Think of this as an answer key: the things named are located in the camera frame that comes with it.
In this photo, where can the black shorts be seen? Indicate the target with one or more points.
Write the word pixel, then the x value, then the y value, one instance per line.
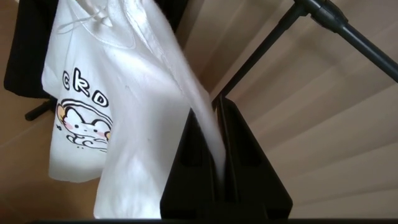
pixel 28 56

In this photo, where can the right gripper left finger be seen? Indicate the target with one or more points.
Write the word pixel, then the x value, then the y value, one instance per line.
pixel 189 180

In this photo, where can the beige curtain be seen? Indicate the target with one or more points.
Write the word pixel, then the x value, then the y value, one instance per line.
pixel 326 140

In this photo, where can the black clothes rack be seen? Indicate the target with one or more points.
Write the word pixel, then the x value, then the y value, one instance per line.
pixel 357 40

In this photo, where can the white printed t-shirt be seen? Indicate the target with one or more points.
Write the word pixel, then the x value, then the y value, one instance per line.
pixel 140 93

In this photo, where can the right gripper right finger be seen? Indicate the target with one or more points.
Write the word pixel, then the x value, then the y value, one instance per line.
pixel 255 174

